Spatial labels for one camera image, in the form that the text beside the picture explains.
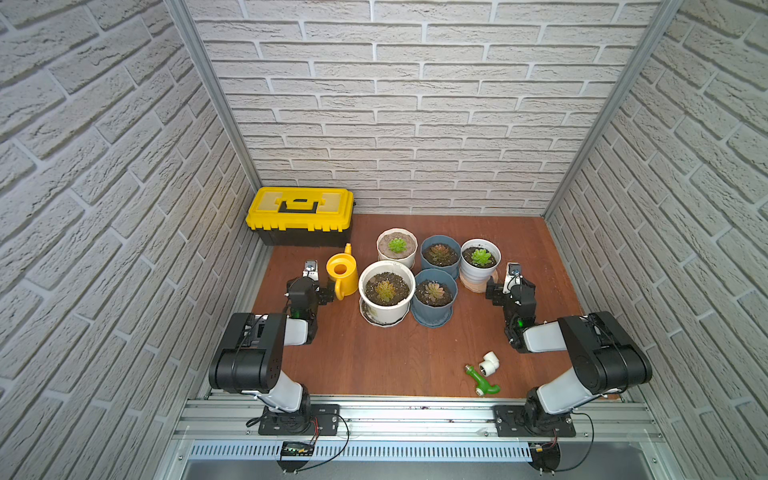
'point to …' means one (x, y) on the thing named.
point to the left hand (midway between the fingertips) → (304, 275)
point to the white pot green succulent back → (397, 245)
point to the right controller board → (545, 456)
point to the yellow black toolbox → (302, 216)
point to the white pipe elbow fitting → (490, 364)
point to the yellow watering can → (342, 268)
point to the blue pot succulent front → (435, 292)
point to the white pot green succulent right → (479, 259)
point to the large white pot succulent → (386, 288)
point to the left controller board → (294, 456)
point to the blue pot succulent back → (440, 252)
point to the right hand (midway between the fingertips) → (511, 278)
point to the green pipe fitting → (483, 387)
